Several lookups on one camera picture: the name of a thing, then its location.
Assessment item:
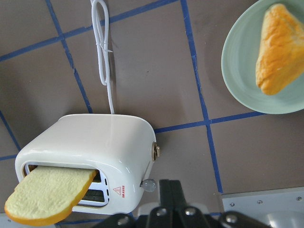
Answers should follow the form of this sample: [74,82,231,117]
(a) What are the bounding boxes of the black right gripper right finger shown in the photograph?
[170,180,187,209]

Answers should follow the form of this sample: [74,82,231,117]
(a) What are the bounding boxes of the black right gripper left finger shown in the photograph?
[159,180,174,209]

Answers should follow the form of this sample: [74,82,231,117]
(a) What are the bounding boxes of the white toaster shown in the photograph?
[15,114,160,215]

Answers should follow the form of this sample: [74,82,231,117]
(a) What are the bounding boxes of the toast slice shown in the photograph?
[4,166,97,226]

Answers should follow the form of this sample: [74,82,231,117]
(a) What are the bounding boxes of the green plate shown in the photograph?
[221,0,304,114]

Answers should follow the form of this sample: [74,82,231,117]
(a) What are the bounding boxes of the triangular bread bun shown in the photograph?
[256,3,304,95]

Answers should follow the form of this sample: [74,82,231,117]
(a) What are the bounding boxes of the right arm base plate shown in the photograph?
[222,187,304,228]

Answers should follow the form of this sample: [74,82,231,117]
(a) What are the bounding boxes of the white power cord with plug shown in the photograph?
[91,0,116,115]

